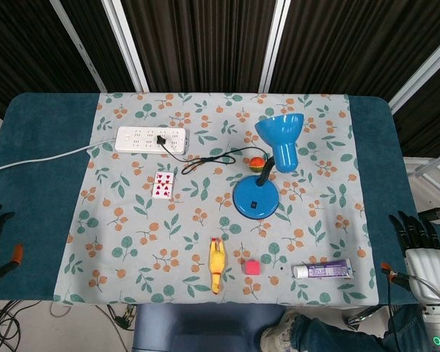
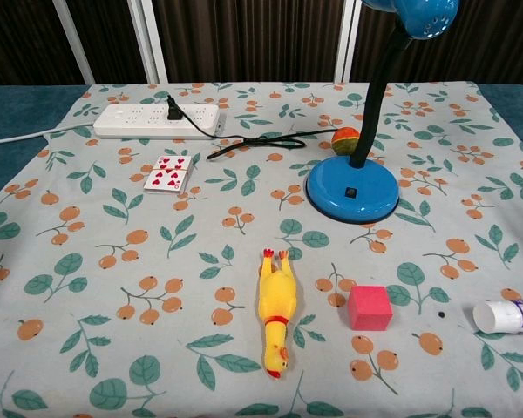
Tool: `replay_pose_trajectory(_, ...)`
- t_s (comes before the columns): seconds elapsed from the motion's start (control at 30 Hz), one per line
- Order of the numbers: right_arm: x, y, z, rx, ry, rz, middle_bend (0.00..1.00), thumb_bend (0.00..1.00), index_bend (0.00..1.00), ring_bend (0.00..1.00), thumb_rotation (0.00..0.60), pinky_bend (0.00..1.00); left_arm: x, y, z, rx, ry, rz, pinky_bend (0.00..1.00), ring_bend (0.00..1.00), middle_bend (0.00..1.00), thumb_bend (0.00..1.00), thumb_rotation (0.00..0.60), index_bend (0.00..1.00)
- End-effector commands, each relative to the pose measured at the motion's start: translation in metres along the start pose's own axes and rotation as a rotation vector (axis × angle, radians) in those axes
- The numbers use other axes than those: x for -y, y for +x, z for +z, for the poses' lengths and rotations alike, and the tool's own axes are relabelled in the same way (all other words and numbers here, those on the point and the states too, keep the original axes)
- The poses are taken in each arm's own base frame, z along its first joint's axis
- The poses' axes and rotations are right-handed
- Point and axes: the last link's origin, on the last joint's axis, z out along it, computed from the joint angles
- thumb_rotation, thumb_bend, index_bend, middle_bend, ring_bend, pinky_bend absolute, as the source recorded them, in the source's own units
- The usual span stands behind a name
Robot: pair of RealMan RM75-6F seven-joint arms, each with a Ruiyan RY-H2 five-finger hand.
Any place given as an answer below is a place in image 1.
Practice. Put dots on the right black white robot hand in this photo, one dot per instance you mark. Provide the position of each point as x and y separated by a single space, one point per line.
423 262

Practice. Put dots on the blue desk lamp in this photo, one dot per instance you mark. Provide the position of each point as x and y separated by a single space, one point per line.
256 198

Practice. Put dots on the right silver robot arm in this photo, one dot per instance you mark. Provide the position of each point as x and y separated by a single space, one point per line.
438 328

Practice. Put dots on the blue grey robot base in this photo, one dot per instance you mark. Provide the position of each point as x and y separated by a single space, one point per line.
205 328

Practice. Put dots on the chrome chair leg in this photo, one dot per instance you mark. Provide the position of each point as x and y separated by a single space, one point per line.
363 316

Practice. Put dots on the purple white toothpaste tube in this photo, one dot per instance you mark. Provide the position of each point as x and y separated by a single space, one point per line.
324 270

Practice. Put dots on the blue jeans leg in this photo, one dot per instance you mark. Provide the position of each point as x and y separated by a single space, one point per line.
341 335

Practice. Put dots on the teal table cover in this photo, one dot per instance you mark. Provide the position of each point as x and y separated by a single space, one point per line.
36 121

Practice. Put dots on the white sneaker shoe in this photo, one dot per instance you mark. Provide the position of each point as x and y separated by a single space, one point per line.
278 331

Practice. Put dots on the pink foam cube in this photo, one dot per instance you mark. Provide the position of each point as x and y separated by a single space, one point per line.
252 267

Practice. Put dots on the deck of playing cards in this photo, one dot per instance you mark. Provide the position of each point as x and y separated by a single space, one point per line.
163 185

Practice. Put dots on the white power strip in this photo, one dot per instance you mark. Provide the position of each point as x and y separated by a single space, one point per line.
141 140

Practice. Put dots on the orange green small ball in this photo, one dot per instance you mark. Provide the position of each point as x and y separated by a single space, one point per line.
257 164

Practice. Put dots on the floral patterned tablecloth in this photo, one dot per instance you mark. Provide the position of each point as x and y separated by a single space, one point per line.
190 227

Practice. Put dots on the yellow rubber chicken toy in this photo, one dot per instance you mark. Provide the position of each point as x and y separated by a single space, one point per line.
217 264

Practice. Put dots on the aluminium frame post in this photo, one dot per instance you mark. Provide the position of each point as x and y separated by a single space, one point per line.
421 71
126 45
78 45
275 45

